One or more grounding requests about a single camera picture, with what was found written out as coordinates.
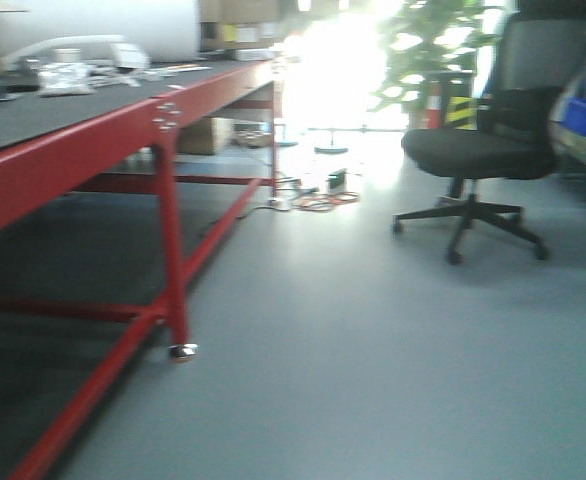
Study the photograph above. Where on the cardboard box under table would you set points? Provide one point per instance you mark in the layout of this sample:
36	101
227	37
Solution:
207	136

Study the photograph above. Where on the red metal work table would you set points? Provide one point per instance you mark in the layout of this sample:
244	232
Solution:
100	237

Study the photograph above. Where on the green potted plant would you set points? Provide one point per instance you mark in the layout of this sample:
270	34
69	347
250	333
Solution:
426	45

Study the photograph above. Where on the white plastic bags pile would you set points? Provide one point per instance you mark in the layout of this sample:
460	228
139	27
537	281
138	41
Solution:
64	79

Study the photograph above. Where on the black mesh office chair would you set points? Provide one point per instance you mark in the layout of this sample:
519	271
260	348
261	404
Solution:
541	50

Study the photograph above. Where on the yellow black striped post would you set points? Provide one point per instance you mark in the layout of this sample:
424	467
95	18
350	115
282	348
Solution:
461	113

